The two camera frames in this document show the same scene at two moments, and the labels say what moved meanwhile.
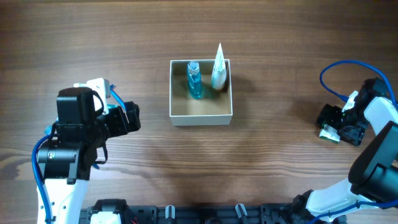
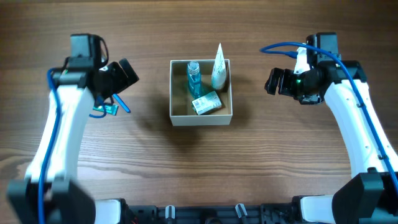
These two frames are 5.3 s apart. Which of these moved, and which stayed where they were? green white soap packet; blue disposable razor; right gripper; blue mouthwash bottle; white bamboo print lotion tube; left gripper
Moved: right gripper; green white soap packet; left gripper
Stayed: blue mouthwash bottle; blue disposable razor; white bamboo print lotion tube
